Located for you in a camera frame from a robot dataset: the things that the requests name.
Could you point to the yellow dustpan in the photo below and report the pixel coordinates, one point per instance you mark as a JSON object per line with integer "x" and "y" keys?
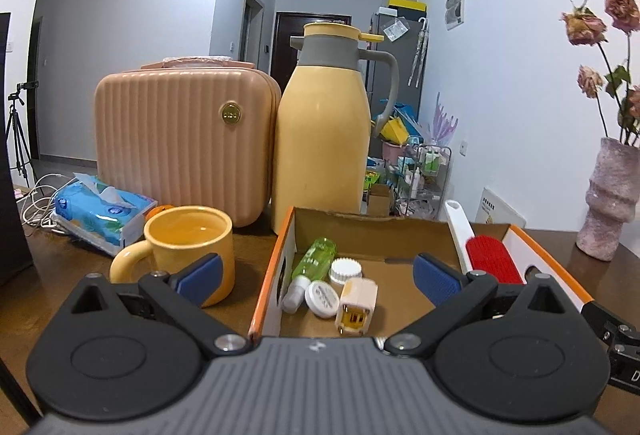
{"x": 394, "y": 129}

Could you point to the framed wall picture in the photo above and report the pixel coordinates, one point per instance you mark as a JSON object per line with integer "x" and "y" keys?
{"x": 455, "y": 5}

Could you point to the pink bucket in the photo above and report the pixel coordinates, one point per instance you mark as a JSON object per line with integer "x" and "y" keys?
{"x": 393, "y": 152}

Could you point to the purple coral decoration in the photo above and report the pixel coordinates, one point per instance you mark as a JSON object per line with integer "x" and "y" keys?
{"x": 444, "y": 120}

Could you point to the red cardboard box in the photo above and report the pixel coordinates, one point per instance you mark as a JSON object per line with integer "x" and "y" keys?
{"x": 390, "y": 240}

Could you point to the black tripod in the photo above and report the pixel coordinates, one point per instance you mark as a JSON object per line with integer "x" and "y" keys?
{"x": 20, "y": 135}

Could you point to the hanging folded umbrella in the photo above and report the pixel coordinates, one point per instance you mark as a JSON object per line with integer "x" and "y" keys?
{"x": 419, "y": 52}

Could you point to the white wall switch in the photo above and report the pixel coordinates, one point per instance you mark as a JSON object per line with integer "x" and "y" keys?
{"x": 463, "y": 148}

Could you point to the yellow mug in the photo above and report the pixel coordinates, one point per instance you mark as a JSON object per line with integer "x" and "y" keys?
{"x": 190, "y": 245}

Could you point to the yellow box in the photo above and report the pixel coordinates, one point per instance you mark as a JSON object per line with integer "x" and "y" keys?
{"x": 407, "y": 5}

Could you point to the dried pink roses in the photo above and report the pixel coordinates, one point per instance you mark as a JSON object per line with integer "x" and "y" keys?
{"x": 620, "y": 45}

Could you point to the small brown carton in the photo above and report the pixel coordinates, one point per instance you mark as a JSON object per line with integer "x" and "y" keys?
{"x": 380, "y": 201}

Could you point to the dark brown entrance door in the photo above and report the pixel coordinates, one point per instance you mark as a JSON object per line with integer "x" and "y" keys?
{"x": 287, "y": 45}

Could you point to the green spray bottle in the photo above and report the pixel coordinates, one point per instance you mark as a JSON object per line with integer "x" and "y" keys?
{"x": 312, "y": 260}

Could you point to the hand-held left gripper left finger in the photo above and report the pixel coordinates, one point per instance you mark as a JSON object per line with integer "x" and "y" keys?
{"x": 202, "y": 277}

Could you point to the white contact lens case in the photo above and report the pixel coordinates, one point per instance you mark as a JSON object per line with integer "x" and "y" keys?
{"x": 322, "y": 297}

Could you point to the white lint brush red pad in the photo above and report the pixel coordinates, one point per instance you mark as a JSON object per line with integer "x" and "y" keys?
{"x": 487, "y": 257}

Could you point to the cream charger plug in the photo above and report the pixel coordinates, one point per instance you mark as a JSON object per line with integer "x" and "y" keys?
{"x": 356, "y": 305}

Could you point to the grey side door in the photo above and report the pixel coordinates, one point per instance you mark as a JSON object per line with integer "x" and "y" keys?
{"x": 252, "y": 30}

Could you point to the blue tissue pack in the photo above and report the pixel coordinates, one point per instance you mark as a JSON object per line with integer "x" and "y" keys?
{"x": 100, "y": 215}

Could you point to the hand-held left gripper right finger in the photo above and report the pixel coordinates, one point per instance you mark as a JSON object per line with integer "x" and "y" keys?
{"x": 437, "y": 284}

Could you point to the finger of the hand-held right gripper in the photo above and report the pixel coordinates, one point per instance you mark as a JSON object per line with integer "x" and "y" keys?
{"x": 602, "y": 315}

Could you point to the grey refrigerator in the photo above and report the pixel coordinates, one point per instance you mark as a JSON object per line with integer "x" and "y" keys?
{"x": 405, "y": 65}

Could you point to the peach ribbed suitcase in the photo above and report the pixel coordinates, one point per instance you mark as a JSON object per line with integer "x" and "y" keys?
{"x": 180, "y": 140}

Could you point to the yellow thermos jug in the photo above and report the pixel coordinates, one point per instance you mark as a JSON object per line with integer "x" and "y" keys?
{"x": 320, "y": 140}

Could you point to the pink textured vase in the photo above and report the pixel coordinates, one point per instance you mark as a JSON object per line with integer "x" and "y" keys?
{"x": 607, "y": 205}

